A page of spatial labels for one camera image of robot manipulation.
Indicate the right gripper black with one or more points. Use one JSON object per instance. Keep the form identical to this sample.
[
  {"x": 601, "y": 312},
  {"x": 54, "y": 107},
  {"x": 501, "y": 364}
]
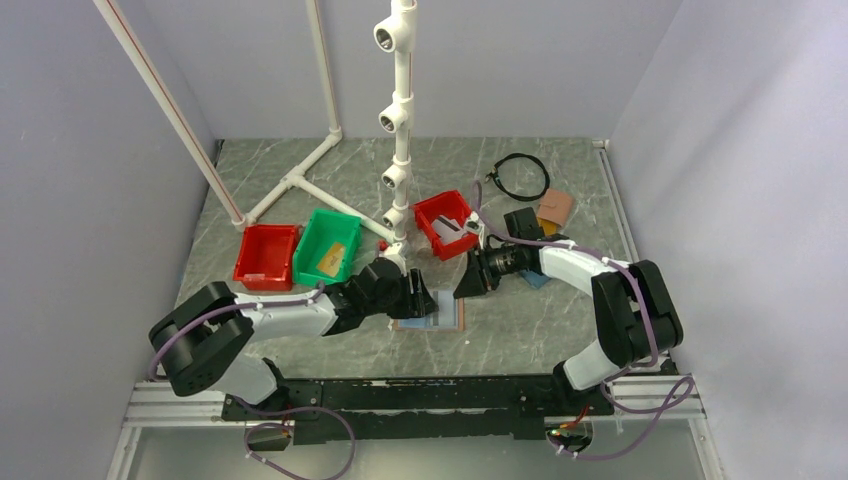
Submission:
[{"x": 477, "y": 279}]

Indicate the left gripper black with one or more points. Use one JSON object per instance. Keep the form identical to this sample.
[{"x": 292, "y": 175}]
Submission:
[{"x": 416, "y": 304}]

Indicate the brown card holder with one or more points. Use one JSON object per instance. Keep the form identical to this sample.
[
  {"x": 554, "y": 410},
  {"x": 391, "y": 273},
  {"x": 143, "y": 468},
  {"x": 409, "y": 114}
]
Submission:
[{"x": 419, "y": 324}]

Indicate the grey striped credit card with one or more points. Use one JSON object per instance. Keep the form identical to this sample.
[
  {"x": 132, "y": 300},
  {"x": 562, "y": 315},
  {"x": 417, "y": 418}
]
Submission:
[{"x": 448, "y": 316}]

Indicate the orange credit card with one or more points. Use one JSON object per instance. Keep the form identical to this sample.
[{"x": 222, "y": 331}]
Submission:
[{"x": 331, "y": 262}]

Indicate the white thin credit card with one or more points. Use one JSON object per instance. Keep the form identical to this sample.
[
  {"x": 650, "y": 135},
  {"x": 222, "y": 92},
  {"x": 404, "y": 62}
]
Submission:
[{"x": 445, "y": 222}]

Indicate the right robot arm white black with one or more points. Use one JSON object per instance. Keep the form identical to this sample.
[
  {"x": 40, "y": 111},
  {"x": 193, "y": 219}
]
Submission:
[{"x": 634, "y": 314}]

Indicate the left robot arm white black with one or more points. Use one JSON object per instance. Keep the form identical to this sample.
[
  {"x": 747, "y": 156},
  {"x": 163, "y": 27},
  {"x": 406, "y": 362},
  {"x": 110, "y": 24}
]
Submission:
[{"x": 200, "y": 344}]

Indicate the blue card holder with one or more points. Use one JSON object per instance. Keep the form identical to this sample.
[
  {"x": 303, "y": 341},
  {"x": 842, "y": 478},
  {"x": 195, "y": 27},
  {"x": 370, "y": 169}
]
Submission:
[{"x": 533, "y": 279}]

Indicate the orange card holder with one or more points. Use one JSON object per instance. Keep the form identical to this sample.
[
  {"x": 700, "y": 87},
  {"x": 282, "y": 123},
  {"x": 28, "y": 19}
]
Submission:
[{"x": 550, "y": 227}]

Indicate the pink card holder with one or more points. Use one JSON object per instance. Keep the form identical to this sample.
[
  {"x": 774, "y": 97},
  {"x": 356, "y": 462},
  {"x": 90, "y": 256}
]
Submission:
[{"x": 555, "y": 207}]

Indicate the red bin right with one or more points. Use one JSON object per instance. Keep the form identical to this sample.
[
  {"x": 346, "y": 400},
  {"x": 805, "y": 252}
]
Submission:
[{"x": 452, "y": 205}]

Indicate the red bin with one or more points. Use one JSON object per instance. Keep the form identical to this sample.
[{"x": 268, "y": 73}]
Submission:
[
  {"x": 452, "y": 205},
  {"x": 265, "y": 258}
]

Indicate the green bin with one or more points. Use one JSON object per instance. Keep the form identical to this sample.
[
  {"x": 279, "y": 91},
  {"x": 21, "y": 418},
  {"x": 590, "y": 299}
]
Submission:
[{"x": 323, "y": 229}]

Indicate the red bin left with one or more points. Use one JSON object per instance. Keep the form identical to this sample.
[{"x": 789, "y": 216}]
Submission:
[{"x": 265, "y": 258}]

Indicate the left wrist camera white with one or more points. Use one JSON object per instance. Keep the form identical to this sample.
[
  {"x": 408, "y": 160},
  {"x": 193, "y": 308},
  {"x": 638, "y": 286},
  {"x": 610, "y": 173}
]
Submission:
[{"x": 395, "y": 252}]

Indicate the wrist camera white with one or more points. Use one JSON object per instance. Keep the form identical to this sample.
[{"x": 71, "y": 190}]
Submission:
[
  {"x": 473, "y": 225},
  {"x": 395, "y": 252}
]

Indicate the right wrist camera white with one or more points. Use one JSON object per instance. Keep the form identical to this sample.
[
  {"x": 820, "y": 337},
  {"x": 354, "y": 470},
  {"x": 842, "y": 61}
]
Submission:
[{"x": 473, "y": 225}]

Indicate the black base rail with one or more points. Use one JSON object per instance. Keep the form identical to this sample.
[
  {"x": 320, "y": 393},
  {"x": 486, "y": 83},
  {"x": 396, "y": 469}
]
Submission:
[{"x": 522, "y": 407}]

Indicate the white pvc pipe frame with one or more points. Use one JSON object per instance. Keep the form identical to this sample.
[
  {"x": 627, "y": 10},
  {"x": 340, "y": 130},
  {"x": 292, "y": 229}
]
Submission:
[{"x": 295, "y": 177}]

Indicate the aluminium frame rail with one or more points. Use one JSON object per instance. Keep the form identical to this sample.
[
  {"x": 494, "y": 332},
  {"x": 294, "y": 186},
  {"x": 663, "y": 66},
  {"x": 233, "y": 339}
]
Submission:
[{"x": 635, "y": 397}]

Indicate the white pvc fitting post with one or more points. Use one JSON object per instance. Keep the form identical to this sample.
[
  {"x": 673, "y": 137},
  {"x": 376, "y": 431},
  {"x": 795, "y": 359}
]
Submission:
[{"x": 396, "y": 35}]

